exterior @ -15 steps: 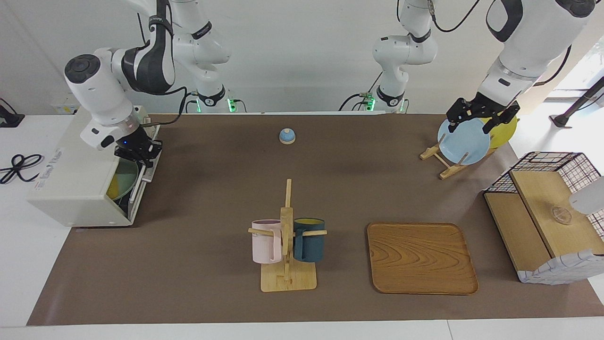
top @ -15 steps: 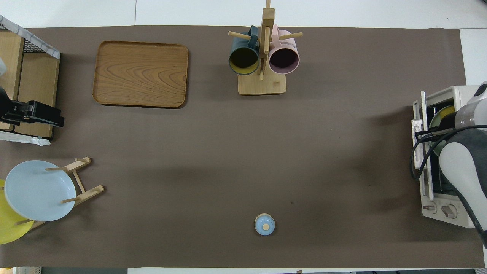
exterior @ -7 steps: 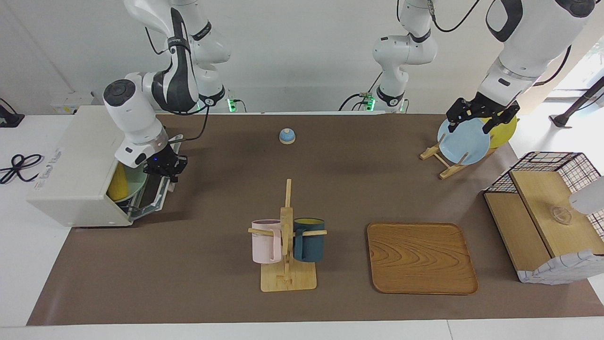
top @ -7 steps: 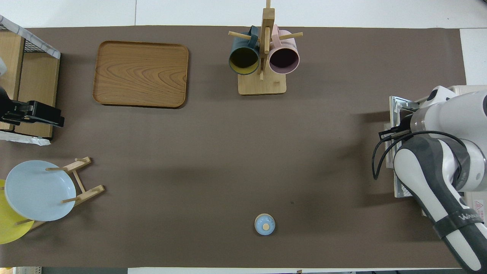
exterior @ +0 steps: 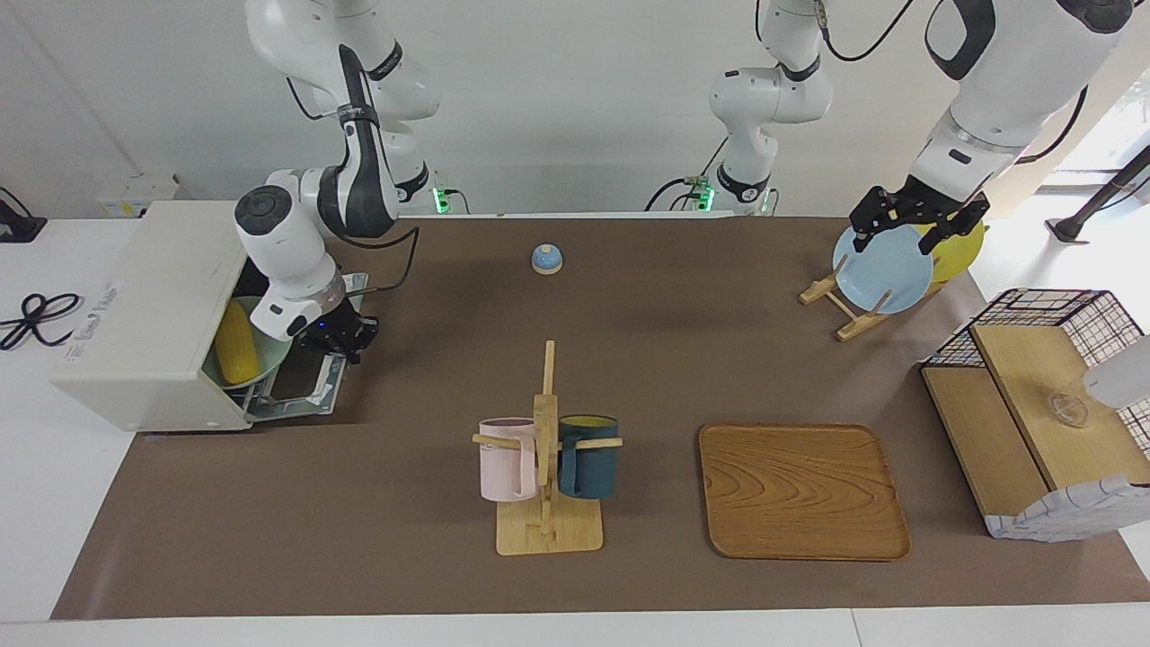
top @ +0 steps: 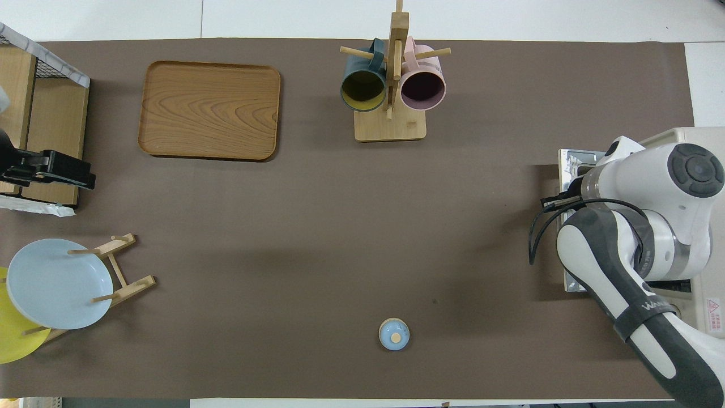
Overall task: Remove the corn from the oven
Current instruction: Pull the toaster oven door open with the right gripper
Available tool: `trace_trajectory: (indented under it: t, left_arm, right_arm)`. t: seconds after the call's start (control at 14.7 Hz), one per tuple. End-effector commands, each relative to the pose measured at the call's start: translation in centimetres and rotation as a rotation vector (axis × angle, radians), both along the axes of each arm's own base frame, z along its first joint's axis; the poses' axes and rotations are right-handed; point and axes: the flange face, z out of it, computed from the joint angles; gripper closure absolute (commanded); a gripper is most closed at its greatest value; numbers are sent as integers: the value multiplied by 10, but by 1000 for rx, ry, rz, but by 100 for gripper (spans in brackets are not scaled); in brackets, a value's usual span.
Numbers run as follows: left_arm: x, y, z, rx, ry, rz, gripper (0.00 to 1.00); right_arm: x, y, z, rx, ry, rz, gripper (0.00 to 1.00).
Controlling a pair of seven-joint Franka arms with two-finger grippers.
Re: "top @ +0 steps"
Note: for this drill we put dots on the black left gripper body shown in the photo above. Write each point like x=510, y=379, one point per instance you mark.
x=62, y=167

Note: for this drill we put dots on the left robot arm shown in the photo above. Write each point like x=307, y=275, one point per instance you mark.
x=4, y=147

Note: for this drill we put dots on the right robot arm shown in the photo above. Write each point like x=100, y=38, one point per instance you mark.
x=651, y=181

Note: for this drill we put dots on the cream toaster oven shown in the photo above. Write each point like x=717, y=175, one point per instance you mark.
x=718, y=272

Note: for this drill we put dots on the white marbled sheet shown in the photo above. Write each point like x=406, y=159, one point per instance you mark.
x=39, y=207

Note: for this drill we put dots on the wooden shelf unit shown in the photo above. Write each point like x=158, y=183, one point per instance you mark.
x=56, y=99

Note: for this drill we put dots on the light blue plate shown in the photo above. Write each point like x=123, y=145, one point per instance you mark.
x=51, y=283

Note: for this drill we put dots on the wooden plate rack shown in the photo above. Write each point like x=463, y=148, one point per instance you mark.
x=133, y=288

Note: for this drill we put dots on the wooden serving tray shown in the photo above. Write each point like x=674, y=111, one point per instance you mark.
x=238, y=113

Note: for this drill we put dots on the yellow plate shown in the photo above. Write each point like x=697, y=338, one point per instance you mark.
x=14, y=340

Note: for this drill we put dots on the dark teal mug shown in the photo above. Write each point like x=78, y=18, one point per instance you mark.
x=362, y=85

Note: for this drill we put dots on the wooden mug tree stand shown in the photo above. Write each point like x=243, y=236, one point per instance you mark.
x=391, y=127

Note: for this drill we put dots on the blue jar with wooden lid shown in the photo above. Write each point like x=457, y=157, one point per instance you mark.
x=393, y=334

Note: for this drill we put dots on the pink mug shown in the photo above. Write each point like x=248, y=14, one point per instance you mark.
x=422, y=88

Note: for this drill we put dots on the brown table mat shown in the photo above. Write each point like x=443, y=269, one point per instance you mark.
x=487, y=170

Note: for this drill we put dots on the red warning sticker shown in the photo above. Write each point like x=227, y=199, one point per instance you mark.
x=713, y=314

